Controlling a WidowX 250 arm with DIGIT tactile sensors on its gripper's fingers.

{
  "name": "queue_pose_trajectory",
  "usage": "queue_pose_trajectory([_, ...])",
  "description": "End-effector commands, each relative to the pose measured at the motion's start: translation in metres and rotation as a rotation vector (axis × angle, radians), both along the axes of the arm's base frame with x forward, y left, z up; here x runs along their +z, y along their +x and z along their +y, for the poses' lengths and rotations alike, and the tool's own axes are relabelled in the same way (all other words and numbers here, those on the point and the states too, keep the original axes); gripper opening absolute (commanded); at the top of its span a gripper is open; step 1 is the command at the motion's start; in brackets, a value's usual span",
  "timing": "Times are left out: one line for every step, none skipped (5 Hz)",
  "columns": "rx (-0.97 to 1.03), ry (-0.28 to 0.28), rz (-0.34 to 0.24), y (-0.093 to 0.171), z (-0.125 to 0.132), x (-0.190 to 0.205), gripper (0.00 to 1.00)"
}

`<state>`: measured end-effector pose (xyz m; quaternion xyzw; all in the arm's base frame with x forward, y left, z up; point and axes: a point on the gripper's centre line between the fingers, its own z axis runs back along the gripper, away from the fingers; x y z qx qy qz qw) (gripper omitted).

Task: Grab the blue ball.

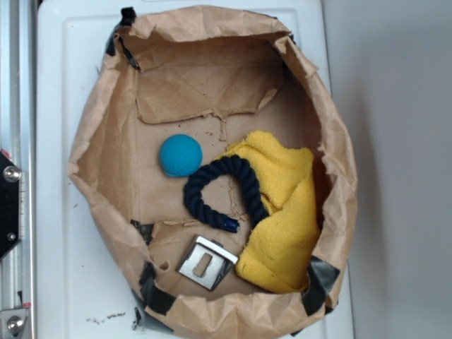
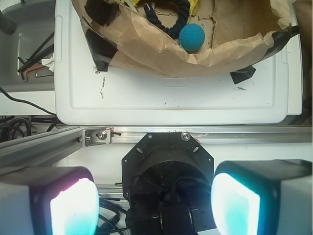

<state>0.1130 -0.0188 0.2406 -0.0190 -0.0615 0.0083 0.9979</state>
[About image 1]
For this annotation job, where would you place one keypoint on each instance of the silver metal bracket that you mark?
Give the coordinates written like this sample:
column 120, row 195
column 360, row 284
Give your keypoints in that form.
column 206, row 263

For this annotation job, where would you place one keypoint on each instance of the black mounting plate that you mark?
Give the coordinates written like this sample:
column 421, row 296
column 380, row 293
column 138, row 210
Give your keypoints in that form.
column 9, row 204

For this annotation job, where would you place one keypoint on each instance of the brown paper lined box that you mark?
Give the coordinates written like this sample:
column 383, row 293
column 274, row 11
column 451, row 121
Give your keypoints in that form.
column 216, row 74

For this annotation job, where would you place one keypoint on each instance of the white plastic tray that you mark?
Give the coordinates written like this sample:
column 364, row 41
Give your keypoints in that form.
column 81, row 293

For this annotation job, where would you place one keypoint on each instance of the blue rubber ball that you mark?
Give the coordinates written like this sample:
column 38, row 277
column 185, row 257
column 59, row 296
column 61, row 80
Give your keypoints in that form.
column 180, row 156

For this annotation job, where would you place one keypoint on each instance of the aluminium frame rail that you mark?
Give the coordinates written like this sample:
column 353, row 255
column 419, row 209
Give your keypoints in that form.
column 18, row 85

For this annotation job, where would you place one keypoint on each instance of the yellow towel cloth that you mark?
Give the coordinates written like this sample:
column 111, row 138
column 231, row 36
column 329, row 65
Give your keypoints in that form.
column 279, row 248

